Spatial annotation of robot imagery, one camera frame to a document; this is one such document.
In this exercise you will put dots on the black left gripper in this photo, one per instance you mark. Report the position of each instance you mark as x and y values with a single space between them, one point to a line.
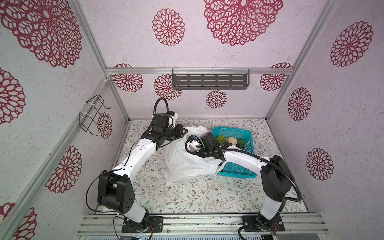
180 128

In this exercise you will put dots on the beige round fruit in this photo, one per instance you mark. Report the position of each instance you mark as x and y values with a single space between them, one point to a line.
232 140

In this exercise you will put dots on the green avocado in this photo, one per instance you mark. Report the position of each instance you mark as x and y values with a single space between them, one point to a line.
241 143

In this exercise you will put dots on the white plastic bag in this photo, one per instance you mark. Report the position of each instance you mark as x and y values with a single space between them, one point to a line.
182 167

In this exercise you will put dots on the green bumpy custard apple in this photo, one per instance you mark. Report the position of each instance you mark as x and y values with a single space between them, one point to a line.
221 139

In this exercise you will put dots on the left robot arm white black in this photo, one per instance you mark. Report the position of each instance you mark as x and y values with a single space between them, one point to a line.
115 187

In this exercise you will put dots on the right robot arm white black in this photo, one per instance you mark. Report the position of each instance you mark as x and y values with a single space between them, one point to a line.
278 183

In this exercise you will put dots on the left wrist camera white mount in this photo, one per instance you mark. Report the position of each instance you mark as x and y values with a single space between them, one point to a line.
172 119

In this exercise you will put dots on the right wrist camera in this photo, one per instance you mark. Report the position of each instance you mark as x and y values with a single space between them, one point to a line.
194 144

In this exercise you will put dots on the grey wall shelf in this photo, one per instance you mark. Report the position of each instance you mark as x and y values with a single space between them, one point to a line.
181 81

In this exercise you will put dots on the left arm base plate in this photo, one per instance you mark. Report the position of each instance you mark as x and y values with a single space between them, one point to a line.
149 224

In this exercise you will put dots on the black wire wall rack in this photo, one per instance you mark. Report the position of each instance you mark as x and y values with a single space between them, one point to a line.
89 117

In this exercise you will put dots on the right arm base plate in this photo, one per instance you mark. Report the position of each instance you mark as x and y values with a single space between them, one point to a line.
257 223

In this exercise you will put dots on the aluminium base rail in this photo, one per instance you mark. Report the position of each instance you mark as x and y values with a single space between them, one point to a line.
206 224

